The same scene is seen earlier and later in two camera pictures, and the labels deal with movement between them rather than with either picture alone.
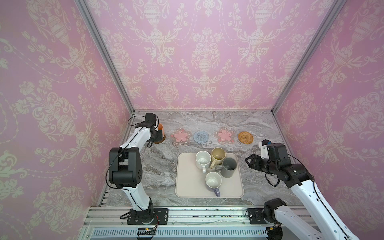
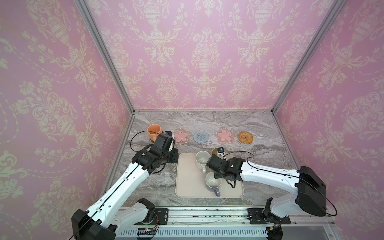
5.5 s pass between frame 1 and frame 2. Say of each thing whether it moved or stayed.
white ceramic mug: stayed
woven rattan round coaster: stayed
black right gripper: moved
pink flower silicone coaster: stayed
